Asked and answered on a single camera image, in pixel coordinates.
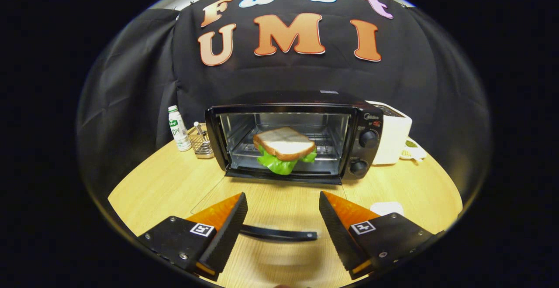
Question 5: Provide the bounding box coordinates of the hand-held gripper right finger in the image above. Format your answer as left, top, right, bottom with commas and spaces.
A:
318, 191, 438, 280

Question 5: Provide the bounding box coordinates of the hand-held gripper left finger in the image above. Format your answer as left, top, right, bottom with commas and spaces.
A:
138, 192, 248, 281

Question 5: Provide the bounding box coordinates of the bread and lettuce sandwich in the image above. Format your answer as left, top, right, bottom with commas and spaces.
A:
253, 127, 318, 176

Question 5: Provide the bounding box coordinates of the black toaster oven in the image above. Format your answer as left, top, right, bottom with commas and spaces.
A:
190, 90, 385, 242

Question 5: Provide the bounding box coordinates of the white pop-up toaster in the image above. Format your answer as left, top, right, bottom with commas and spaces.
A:
366, 100, 414, 166

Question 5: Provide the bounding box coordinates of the white rectangular plate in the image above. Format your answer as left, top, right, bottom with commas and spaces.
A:
370, 201, 405, 217

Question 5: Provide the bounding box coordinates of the metal utensil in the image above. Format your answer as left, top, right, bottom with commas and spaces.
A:
193, 121, 208, 145

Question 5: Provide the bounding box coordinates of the white divided dish of beans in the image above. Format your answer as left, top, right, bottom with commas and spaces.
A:
399, 137, 428, 162

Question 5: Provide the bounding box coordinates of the white bottle with green label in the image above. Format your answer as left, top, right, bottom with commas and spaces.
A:
168, 105, 192, 152

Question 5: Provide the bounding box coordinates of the black backdrop cloth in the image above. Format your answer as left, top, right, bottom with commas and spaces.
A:
76, 0, 492, 203

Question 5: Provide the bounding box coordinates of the wire cutlery basket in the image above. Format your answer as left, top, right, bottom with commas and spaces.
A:
187, 129, 215, 159

